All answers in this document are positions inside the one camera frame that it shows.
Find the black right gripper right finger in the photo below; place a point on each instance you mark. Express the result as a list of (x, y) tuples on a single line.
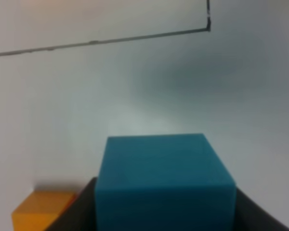
[(251, 217)]

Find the blue cube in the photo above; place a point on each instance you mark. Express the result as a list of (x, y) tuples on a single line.
[(163, 183)]

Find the orange cube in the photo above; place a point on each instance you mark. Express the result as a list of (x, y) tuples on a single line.
[(40, 209)]

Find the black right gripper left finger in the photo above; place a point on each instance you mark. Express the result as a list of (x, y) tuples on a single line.
[(81, 214)]

